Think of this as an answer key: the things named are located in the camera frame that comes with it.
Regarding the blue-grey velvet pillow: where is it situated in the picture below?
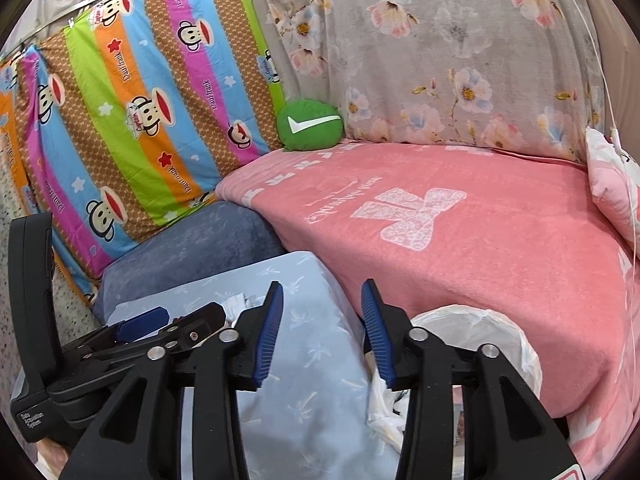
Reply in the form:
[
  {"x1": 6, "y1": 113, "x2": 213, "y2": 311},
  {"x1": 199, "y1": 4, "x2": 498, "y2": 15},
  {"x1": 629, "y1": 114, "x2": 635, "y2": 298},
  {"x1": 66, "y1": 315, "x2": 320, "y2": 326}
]
[{"x1": 93, "y1": 200, "x2": 285, "y2": 322}]

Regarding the white cable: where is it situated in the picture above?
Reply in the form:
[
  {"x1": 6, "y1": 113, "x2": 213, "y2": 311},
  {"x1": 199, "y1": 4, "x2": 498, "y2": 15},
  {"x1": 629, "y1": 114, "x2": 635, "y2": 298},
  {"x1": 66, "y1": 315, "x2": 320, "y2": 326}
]
[{"x1": 544, "y1": 0, "x2": 640, "y2": 261}]

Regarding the pink white pillow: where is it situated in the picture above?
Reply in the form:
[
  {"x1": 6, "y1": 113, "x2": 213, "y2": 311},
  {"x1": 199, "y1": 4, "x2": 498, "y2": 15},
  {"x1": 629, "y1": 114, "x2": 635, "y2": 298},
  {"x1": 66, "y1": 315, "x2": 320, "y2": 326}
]
[{"x1": 586, "y1": 128, "x2": 639, "y2": 257}]

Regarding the white plastic trash bag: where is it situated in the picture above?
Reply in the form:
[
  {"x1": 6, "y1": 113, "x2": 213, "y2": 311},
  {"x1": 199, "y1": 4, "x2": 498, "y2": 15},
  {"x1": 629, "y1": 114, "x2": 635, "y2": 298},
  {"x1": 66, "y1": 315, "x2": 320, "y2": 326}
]
[{"x1": 366, "y1": 304, "x2": 542, "y2": 452}]

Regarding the green round plush pillow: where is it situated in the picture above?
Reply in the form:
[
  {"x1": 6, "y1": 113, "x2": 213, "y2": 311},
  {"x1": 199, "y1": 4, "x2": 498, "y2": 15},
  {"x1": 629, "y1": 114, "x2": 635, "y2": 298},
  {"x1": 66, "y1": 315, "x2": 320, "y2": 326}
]
[{"x1": 277, "y1": 100, "x2": 344, "y2": 151}]

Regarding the colourful monkey striped quilt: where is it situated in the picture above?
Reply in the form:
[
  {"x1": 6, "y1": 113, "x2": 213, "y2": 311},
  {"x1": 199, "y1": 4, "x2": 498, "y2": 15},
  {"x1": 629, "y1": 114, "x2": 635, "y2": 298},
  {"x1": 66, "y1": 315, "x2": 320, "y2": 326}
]
[{"x1": 1, "y1": 0, "x2": 284, "y2": 304}]

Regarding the white crumpled sock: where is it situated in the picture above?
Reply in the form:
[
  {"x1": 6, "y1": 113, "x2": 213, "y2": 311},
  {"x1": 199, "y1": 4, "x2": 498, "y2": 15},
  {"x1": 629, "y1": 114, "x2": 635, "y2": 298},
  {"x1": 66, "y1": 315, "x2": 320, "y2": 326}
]
[{"x1": 221, "y1": 294, "x2": 264, "y2": 327}]

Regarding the grey floral bedsheet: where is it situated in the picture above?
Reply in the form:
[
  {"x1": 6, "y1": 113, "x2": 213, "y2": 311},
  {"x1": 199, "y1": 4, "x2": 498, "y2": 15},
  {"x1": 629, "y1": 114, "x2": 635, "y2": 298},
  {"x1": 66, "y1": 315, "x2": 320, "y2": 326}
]
[{"x1": 255, "y1": 0, "x2": 604, "y2": 164}]

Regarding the pink blanket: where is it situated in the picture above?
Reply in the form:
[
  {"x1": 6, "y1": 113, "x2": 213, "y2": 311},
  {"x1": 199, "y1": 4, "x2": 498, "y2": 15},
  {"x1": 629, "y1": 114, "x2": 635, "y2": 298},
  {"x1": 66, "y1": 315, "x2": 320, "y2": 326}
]
[{"x1": 216, "y1": 143, "x2": 639, "y2": 479}]

